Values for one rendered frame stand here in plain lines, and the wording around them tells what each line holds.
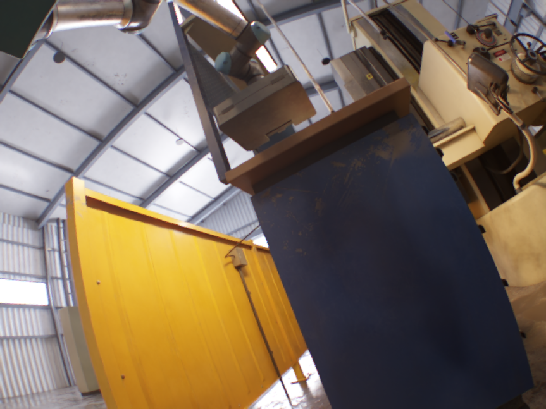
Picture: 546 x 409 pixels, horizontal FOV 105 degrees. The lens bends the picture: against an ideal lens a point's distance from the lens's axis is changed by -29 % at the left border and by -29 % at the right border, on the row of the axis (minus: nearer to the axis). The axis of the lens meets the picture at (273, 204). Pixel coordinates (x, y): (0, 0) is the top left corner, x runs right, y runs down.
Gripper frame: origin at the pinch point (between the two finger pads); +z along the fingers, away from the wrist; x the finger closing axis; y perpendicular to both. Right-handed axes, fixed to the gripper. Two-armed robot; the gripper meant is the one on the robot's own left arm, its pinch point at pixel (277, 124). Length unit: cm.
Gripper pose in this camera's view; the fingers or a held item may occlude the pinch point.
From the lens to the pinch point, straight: 98.5
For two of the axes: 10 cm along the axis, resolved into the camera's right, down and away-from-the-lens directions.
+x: 3.8, 2.1, 9.0
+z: 3.5, 8.7, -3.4
